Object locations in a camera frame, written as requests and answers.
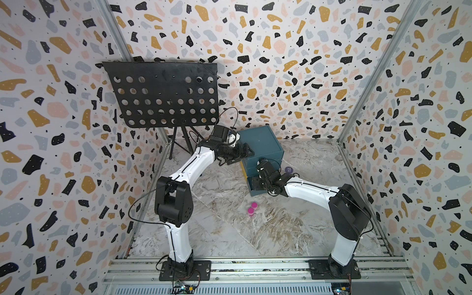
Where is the teal drawer cabinet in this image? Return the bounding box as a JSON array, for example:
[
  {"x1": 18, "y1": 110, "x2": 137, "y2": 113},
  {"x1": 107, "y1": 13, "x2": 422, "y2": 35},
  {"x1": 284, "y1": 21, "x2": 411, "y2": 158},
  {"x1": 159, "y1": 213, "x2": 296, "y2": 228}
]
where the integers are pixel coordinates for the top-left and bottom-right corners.
[{"x1": 239, "y1": 125, "x2": 284, "y2": 197}]

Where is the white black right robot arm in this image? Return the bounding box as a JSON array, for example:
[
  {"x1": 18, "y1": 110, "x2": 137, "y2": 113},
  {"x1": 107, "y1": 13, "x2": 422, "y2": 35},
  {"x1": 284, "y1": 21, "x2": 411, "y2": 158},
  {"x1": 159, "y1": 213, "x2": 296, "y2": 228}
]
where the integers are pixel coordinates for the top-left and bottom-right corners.
[{"x1": 250, "y1": 168, "x2": 371, "y2": 267}]

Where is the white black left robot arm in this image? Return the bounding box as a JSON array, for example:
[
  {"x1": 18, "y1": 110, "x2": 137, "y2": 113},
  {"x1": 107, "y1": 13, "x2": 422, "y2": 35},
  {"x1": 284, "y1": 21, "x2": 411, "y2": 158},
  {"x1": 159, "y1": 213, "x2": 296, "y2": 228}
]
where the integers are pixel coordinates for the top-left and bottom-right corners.
[{"x1": 154, "y1": 141, "x2": 254, "y2": 264}]

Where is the black perforated music stand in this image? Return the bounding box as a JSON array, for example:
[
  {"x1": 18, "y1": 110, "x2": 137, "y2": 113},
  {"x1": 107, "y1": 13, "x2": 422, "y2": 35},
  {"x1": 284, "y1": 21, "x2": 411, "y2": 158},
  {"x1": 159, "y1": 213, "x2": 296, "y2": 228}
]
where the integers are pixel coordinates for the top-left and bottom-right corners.
[{"x1": 102, "y1": 60, "x2": 221, "y2": 161}]

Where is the green circuit board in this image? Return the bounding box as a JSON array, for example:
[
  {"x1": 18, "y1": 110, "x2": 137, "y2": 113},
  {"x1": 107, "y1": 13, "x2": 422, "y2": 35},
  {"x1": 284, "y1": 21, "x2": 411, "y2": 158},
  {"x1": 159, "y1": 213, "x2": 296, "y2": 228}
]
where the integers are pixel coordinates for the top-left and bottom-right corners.
[{"x1": 171, "y1": 281, "x2": 199, "y2": 295}]

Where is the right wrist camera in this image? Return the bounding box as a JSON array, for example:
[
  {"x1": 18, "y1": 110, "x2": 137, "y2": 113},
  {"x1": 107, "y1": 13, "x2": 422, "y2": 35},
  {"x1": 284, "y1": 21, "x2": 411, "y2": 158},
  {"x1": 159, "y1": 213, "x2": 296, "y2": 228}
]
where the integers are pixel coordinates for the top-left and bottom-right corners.
[{"x1": 256, "y1": 158, "x2": 281, "y2": 179}]

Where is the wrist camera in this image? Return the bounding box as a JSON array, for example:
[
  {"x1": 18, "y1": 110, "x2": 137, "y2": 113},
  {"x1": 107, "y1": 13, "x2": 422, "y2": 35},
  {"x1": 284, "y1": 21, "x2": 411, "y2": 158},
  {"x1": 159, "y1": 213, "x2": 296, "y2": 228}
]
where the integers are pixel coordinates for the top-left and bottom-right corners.
[
  {"x1": 210, "y1": 125, "x2": 240, "y2": 146},
  {"x1": 256, "y1": 158, "x2": 281, "y2": 179}
]

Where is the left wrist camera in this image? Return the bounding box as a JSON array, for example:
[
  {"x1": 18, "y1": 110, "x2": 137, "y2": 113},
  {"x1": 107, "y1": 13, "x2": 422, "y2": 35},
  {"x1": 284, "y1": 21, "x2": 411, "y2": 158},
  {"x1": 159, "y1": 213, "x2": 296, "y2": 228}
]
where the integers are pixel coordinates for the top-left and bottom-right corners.
[{"x1": 210, "y1": 125, "x2": 240, "y2": 146}]

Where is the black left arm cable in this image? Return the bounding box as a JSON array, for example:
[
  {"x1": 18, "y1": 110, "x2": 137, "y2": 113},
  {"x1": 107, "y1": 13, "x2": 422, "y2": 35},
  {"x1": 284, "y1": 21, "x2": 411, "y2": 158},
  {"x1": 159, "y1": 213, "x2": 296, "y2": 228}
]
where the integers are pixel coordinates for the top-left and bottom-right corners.
[{"x1": 127, "y1": 187, "x2": 170, "y2": 226}]

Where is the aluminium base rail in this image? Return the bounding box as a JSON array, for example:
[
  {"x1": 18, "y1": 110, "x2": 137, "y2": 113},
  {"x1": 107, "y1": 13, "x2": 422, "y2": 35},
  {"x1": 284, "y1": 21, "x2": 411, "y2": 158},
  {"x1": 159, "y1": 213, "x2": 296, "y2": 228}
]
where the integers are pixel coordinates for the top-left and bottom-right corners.
[{"x1": 102, "y1": 256, "x2": 421, "y2": 295}]

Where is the aluminium corner post left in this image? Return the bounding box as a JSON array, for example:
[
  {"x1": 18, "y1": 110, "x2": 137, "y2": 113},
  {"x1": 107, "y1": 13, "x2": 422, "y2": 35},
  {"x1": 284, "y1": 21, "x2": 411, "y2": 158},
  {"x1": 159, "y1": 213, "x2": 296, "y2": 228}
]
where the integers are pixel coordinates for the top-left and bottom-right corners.
[{"x1": 94, "y1": 0, "x2": 134, "y2": 62}]

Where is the aluminium corner post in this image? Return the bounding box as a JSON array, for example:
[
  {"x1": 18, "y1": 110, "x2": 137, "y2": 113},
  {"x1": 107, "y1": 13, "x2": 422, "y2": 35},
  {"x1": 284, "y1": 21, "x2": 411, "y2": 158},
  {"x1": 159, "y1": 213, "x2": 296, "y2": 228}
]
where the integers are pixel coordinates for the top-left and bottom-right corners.
[
  {"x1": 337, "y1": 0, "x2": 423, "y2": 146},
  {"x1": 94, "y1": 0, "x2": 134, "y2": 62}
]

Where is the aluminium corner post right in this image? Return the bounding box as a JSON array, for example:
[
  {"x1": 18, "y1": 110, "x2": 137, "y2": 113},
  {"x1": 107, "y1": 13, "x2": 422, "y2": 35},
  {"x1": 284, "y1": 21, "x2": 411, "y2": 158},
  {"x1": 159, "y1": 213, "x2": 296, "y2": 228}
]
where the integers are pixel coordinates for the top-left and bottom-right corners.
[{"x1": 337, "y1": 0, "x2": 423, "y2": 146}]

